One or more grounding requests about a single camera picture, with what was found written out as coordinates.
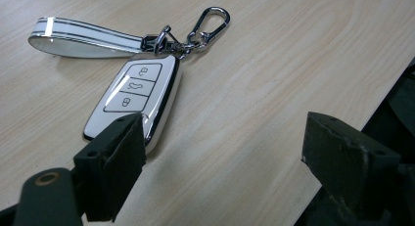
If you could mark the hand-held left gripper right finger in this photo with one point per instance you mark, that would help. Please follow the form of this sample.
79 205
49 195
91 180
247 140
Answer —
345 160

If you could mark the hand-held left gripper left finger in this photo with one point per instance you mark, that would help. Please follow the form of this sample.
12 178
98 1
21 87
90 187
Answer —
111 167

